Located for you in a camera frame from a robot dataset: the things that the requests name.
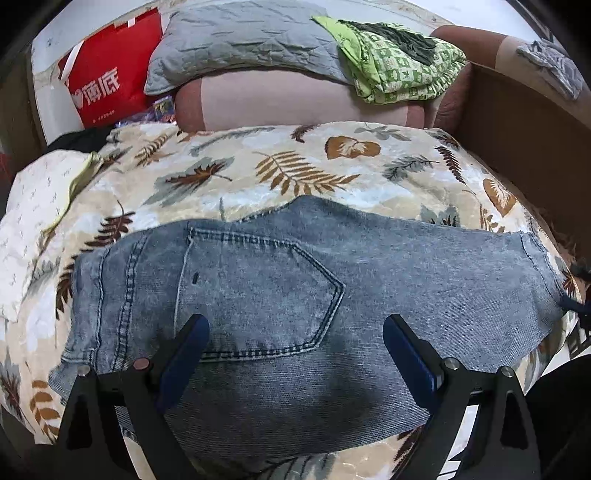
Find colourful snack packet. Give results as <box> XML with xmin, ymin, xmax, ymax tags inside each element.
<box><xmin>117</xmin><ymin>95</ymin><xmax>178</xmax><ymax>127</ymax></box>

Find black cloth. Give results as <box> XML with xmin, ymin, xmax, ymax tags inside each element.
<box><xmin>46</xmin><ymin>127</ymin><xmax>123</xmax><ymax>153</ymax></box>

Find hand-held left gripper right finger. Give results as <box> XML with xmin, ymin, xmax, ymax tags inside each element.
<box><xmin>382</xmin><ymin>314</ymin><xmax>543</xmax><ymax>480</ymax></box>

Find blue denim pants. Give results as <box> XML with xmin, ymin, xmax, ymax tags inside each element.
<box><xmin>48</xmin><ymin>195</ymin><xmax>570</xmax><ymax>476</ymax></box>

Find red paper bag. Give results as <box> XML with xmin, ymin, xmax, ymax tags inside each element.
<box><xmin>58</xmin><ymin>8</ymin><xmax>163</xmax><ymax>130</ymax></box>

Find leaf print blanket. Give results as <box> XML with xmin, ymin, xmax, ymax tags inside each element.
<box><xmin>0</xmin><ymin>121</ymin><xmax>585</xmax><ymax>480</ymax></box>

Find grey patterned cloth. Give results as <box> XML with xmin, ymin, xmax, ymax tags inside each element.
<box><xmin>516</xmin><ymin>39</ymin><xmax>585</xmax><ymax>100</ymax></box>

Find white quilt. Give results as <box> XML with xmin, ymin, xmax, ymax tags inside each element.
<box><xmin>0</xmin><ymin>150</ymin><xmax>105</xmax><ymax>319</ymax></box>

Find pink brown bolster cushion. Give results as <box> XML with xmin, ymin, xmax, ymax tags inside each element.
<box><xmin>174</xmin><ymin>69</ymin><xmax>428</xmax><ymax>134</ymax></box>
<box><xmin>427</xmin><ymin>25</ymin><xmax>536</xmax><ymax>130</ymax></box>

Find grey quilted pillow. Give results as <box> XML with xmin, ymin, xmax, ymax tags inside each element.
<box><xmin>144</xmin><ymin>2</ymin><xmax>356</xmax><ymax>95</ymax></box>

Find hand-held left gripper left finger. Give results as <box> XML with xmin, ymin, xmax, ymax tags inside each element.
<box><xmin>54</xmin><ymin>314</ymin><xmax>211</xmax><ymax>480</ymax></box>

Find green patterned cloth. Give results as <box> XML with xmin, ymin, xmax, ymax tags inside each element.
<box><xmin>311</xmin><ymin>15</ymin><xmax>468</xmax><ymax>105</ymax></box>

